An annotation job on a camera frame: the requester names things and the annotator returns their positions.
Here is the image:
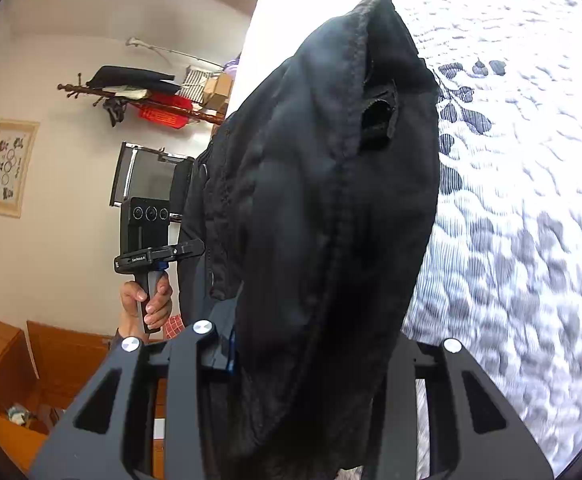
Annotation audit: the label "black pants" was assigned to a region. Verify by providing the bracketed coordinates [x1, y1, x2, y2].
[178, 0, 440, 479]

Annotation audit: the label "person's left hand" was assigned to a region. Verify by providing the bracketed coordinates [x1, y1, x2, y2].
[118, 273, 173, 341]

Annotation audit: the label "black metal chair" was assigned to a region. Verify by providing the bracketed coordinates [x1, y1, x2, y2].
[109, 142, 195, 222]

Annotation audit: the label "red basket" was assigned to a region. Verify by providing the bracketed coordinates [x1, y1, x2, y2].
[137, 92, 193, 129]

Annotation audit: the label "wooden cabinet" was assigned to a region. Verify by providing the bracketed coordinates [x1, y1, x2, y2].
[0, 317, 122, 478]

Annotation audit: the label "cardboard box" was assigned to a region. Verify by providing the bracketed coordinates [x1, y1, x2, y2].
[202, 73, 233, 112]

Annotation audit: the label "wooden coat rack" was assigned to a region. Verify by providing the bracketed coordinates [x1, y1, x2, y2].
[57, 73, 225, 127]

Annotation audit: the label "black clothes on rack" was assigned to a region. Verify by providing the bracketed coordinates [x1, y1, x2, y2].
[86, 65, 180, 96]

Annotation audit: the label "grey quilted bed mattress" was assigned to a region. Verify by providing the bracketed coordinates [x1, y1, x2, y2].
[231, 0, 582, 477]

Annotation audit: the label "framed wall picture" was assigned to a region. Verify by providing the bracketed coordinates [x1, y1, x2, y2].
[0, 119, 40, 218]

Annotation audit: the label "white wire rack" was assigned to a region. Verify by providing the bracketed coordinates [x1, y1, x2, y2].
[177, 65, 212, 104]

